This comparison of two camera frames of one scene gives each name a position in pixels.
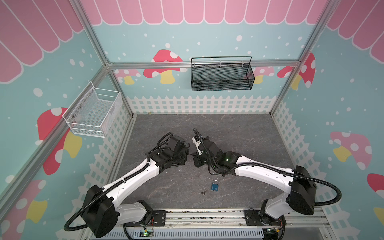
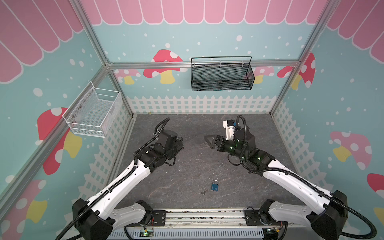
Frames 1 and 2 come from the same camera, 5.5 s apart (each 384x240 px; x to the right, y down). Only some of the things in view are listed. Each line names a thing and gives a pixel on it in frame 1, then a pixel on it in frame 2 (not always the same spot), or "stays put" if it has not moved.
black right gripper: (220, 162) → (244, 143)
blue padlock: (214, 186) stays put
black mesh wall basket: (221, 73) stays put
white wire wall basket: (91, 113) stays put
